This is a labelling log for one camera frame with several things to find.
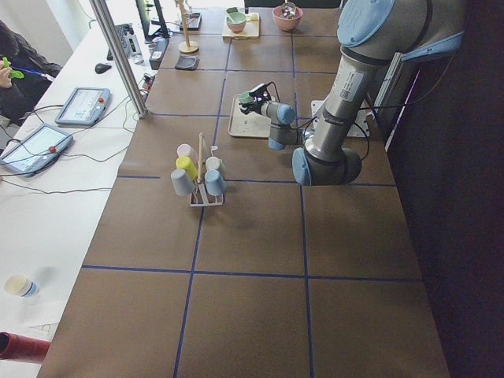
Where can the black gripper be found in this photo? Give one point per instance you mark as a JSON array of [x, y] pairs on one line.
[[256, 106]]

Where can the green cup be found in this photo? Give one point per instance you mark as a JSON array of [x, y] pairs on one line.
[[245, 99]]

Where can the cream rabbit tray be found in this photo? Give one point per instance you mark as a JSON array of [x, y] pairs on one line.
[[250, 125]]

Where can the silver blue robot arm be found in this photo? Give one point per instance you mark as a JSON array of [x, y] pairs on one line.
[[370, 33]]

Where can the cream white cup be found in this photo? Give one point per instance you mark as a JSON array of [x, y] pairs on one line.
[[215, 163]]

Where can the pink cup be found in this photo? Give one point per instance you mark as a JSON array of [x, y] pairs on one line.
[[186, 150]]

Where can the blue cup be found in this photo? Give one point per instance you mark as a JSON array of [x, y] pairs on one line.
[[215, 184]]

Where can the yellow cup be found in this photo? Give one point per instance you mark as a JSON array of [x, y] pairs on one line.
[[186, 163]]

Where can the grey cup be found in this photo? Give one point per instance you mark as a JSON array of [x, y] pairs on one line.
[[183, 185]]

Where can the paper cup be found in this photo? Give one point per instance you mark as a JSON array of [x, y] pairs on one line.
[[21, 286]]

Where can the bamboo cutting board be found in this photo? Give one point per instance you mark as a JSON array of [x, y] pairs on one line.
[[251, 31]]

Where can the grey folded cloth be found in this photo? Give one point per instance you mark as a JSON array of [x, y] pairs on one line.
[[187, 63]]

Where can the green pink bowl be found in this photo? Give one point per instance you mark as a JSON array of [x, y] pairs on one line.
[[236, 21]]

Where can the wooden mug tree stand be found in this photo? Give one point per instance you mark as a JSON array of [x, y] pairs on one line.
[[187, 46]]

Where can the pink ice bowl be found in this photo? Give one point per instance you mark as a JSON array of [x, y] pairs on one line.
[[284, 23]]

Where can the metal ice scoop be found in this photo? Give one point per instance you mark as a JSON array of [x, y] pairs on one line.
[[288, 10]]

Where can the black box with label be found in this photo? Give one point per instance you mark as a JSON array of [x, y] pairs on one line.
[[157, 51]]

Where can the black computer mouse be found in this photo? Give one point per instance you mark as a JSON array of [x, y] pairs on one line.
[[101, 68]]

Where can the blue teach pendant far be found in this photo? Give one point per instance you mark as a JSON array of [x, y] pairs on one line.
[[84, 107]]

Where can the blue teach pendant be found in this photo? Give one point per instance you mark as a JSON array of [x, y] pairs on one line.
[[36, 151], [84, 107]]

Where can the blue teach pendant near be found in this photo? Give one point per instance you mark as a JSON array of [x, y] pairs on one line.
[[36, 151]]

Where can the person in dark jacket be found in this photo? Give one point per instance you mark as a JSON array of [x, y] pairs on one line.
[[25, 75]]

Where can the red cylinder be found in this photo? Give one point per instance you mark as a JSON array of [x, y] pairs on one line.
[[23, 349]]

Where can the white wire cup rack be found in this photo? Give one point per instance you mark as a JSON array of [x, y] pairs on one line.
[[200, 197]]

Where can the aluminium frame post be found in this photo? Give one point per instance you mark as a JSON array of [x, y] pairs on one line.
[[107, 26]]

